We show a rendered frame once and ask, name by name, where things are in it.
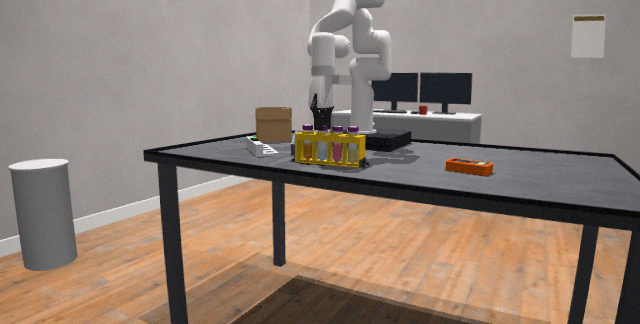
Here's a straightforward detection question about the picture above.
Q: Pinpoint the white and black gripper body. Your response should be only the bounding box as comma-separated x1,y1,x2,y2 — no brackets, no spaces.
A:
308,75,335,108

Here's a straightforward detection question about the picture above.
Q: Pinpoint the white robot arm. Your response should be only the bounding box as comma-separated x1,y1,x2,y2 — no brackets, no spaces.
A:
307,0,392,134

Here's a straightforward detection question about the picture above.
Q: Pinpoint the brown cardboard box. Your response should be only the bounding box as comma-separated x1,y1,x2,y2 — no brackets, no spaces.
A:
257,107,292,142

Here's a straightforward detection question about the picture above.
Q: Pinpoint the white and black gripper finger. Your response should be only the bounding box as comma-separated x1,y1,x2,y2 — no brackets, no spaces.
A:
322,106,334,129
310,93,324,131

